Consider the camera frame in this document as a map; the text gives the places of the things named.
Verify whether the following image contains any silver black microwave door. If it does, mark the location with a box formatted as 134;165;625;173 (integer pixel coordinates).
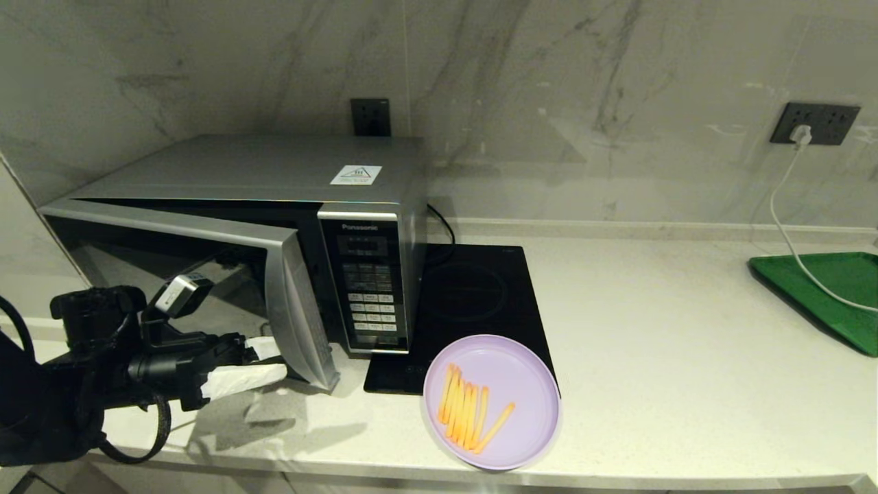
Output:
39;199;342;392

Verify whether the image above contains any silver Panasonic microwave oven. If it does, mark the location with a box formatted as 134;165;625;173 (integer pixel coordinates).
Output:
38;134;427;357

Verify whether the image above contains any purple round plate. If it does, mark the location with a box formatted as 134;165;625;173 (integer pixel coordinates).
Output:
423;334;562;471

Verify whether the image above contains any black microwave control panel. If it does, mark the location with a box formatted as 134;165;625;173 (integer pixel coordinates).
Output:
318;213;410;354

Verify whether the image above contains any grey base cabinet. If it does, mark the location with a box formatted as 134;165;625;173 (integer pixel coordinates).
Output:
0;456;878;494

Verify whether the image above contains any white warning sticker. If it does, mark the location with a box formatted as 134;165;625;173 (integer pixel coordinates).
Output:
330;165;383;186

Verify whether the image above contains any black induction cooktop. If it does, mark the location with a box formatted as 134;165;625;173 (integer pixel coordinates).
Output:
364;245;560;397

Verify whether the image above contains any green plastic tray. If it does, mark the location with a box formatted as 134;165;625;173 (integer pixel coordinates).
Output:
748;252;878;356

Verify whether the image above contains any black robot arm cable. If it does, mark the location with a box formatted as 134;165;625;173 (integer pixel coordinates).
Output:
96;395;172;464

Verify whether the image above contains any small black wall socket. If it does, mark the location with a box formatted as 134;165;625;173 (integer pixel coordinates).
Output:
351;98;392;137

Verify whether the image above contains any white power cable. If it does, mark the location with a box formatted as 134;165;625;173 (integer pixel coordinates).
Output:
768;145;878;313

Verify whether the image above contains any wide black wall socket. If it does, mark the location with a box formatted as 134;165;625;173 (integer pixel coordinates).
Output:
770;102;861;146

